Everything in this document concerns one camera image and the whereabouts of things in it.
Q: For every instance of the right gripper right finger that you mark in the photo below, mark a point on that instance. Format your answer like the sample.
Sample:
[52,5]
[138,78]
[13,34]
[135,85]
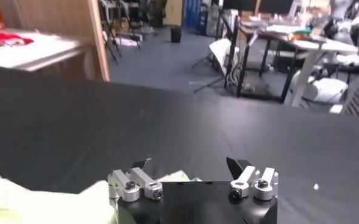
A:
[249,179]

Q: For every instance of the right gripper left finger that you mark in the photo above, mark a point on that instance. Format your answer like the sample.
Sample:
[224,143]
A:
[142,181]

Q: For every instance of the light green shirt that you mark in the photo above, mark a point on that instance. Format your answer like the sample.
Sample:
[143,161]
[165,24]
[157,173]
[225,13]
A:
[45,204]

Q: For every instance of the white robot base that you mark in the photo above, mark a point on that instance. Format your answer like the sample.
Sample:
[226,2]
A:
[325,89]

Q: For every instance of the small white scrap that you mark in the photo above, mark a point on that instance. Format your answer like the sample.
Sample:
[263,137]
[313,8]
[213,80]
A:
[315,186]

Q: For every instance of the black table cover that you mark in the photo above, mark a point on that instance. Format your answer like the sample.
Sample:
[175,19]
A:
[197,131]

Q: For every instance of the white standing desk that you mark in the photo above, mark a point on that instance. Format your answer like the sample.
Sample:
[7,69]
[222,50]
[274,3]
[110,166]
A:
[307,61]

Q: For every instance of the black trash bin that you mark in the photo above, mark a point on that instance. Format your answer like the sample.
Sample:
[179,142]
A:
[175,34]

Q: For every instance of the green yellow cloth bundle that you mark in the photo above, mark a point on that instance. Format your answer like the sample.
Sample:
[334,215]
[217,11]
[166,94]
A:
[301,36]

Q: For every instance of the white side table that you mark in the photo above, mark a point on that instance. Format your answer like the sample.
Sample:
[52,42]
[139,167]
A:
[45,51]

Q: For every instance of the black monitor on stand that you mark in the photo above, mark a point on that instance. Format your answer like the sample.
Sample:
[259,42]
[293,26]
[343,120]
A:
[238,4]

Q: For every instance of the white humanoid robot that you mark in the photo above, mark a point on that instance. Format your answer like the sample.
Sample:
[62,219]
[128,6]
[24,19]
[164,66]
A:
[346,18]

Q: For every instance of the red folded shirt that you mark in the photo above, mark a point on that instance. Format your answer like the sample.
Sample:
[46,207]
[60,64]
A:
[2,41]

